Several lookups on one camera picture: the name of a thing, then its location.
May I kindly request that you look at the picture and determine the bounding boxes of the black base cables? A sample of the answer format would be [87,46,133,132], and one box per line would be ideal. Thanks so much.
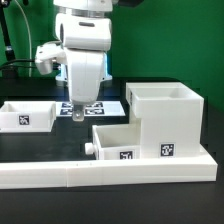
[0,58,38,76]

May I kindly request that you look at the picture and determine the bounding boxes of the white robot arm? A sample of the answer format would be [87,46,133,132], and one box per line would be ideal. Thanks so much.
[53,0,144,121]

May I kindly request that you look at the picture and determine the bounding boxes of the white marker tag sheet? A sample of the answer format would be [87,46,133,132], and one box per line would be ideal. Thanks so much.
[56,101,125,117]

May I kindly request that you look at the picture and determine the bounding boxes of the white drawer cabinet frame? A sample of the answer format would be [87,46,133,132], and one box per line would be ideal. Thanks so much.
[126,82,204,159]

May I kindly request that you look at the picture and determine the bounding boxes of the white L-shaped border fence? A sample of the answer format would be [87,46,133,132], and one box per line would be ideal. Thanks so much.
[0,147,218,189]

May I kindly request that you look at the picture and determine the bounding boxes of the white drawer box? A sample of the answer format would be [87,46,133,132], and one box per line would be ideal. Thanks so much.
[0,101,56,133]
[85,124,140,160]

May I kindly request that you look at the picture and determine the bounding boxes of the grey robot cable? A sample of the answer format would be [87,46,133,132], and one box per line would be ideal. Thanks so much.
[13,0,33,78]

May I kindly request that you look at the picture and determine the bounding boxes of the black camera stand pole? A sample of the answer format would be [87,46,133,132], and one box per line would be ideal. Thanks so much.
[0,0,18,78]

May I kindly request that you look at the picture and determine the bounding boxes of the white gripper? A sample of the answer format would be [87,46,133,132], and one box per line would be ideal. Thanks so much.
[65,49,104,122]

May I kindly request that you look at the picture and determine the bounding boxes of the white front drawer box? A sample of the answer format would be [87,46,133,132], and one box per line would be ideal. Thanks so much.
[85,124,140,160]

